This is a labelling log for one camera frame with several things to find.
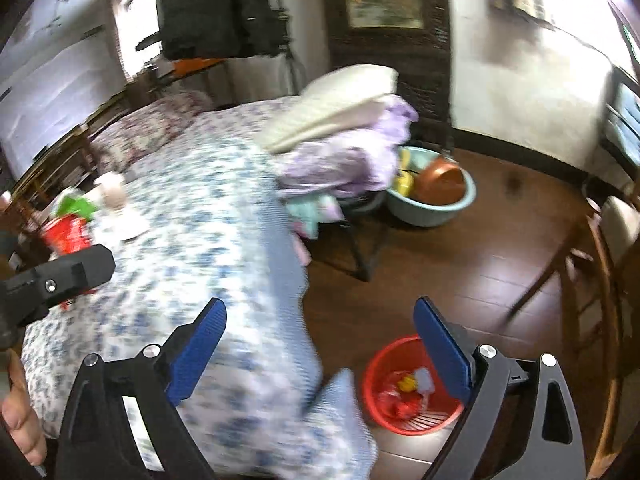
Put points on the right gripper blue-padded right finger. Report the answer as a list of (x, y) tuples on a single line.
[(518, 419)]

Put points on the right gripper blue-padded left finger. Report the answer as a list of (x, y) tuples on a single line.
[(96, 440)]

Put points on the green tea carton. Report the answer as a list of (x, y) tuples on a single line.
[(72, 201)]

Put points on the person's left hand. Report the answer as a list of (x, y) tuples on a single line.
[(21, 419)]

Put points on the red snack wrapper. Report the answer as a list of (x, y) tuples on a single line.
[(67, 234)]

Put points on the red plastic waste basket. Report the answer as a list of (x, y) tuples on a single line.
[(403, 393)]

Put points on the white paper cup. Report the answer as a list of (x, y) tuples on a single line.
[(112, 187)]

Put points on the wooden bedside chair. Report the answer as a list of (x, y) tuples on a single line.
[(70, 161)]

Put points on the teal plastic wash basin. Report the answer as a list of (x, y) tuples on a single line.
[(419, 214)]

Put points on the pink floral rolled quilt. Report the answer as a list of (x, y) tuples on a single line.
[(147, 129)]

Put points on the black folding stool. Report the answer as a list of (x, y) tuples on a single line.
[(349, 235)]

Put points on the copper coloured pan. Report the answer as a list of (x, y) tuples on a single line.
[(440, 183)]

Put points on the blue floral bed sheet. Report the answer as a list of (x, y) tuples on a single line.
[(216, 229)]

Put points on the yellow item in basin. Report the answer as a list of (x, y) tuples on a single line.
[(403, 182)]

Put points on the purple floral folded bedding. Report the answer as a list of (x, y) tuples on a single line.
[(317, 174)]

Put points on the purple floral bed sheet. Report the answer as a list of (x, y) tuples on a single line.
[(240, 115)]

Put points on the white quilted pillow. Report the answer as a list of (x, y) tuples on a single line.
[(351, 97)]

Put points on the black jacket on rack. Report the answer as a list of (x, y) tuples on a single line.
[(189, 29)]

